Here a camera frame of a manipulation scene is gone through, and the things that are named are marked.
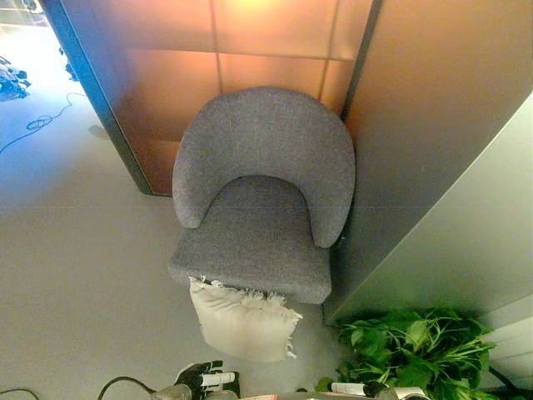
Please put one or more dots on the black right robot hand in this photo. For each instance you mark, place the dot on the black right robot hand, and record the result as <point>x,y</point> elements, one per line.
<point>375,389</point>

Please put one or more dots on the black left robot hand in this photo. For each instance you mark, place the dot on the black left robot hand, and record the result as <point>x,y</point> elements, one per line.
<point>191,375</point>

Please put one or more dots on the white fringed pillow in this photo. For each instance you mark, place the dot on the white fringed pillow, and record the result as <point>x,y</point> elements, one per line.
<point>237,321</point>

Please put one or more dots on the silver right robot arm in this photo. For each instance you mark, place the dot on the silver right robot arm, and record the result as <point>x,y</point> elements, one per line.
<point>410,393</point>

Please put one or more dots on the green leafy potted plant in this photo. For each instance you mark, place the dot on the green leafy potted plant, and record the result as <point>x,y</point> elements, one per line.
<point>416,350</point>

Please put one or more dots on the grey cabinet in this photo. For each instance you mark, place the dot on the grey cabinet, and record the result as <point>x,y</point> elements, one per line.
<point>479,233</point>

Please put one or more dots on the grey fabric armchair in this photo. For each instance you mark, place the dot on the grey fabric armchair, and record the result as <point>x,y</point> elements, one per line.
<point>258,137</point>

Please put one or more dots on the small dark floor object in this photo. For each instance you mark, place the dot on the small dark floor object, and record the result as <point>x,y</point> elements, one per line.
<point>71,71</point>

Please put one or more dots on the orange panel dark-framed partition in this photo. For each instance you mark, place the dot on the orange panel dark-framed partition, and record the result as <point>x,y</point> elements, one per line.
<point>258,37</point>

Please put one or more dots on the dark equipment pile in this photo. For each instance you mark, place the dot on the dark equipment pile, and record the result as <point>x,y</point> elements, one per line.
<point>12,81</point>

